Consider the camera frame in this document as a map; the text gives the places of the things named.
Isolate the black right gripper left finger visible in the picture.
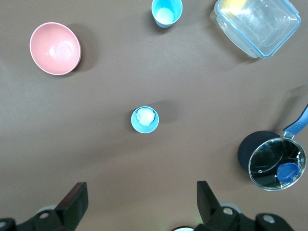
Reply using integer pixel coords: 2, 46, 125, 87
0, 182, 89, 231

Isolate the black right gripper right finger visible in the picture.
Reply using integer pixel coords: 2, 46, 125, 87
193, 180, 293, 231

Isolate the light blue plastic cup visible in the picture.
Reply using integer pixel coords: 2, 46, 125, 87
130, 105, 160, 134
151, 0, 183, 29

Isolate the glass lid with blue knob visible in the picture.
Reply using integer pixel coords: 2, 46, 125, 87
247, 137, 307, 192

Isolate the brown table mat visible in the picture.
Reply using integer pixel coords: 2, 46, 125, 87
0, 0, 308, 231

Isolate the pink bowl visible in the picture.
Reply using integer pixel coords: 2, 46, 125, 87
29, 22, 82, 76

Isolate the clear container with blue rim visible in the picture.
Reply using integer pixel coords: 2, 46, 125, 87
210, 0, 301, 59

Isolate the yellow fruit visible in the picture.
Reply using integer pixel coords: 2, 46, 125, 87
221, 0, 247, 15

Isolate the dark saucepan with blue handle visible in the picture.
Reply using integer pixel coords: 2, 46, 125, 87
237, 103, 308, 192

